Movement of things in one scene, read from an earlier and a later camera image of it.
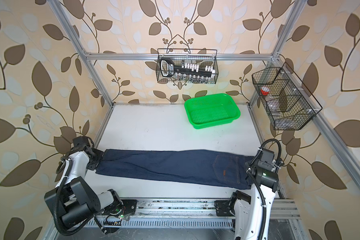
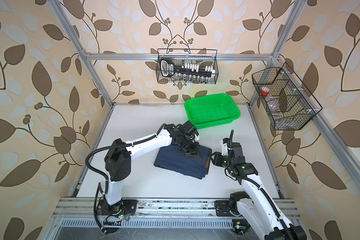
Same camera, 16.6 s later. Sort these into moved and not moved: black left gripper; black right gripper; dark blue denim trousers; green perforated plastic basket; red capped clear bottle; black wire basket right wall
Moved: black left gripper; black right gripper; dark blue denim trousers
Not moved: red capped clear bottle; black wire basket right wall; green perforated plastic basket
